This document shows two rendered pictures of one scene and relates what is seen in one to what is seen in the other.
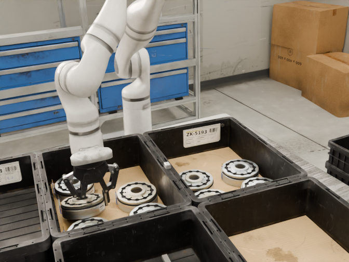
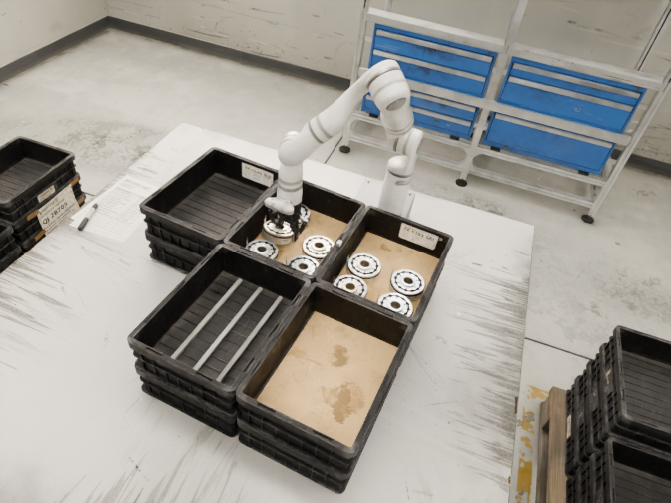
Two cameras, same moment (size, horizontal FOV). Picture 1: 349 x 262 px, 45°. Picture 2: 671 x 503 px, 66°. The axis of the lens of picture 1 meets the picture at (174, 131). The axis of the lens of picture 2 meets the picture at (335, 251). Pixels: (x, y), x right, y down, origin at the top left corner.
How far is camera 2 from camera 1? 0.86 m
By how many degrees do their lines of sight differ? 37
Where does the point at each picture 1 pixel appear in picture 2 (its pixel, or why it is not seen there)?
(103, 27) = (318, 122)
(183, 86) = (597, 162)
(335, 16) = not seen: outside the picture
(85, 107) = (290, 171)
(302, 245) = (362, 361)
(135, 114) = (388, 184)
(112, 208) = (298, 246)
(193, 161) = (395, 251)
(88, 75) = (290, 153)
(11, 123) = not seen: hidden behind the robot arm
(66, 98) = not seen: hidden behind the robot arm
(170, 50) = (603, 113)
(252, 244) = (335, 334)
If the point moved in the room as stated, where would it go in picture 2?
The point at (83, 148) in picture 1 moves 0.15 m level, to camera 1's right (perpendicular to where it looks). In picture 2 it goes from (280, 197) to (315, 224)
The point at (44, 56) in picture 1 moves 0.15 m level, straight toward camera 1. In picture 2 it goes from (450, 59) to (441, 68)
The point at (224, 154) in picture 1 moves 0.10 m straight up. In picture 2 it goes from (427, 262) to (434, 240)
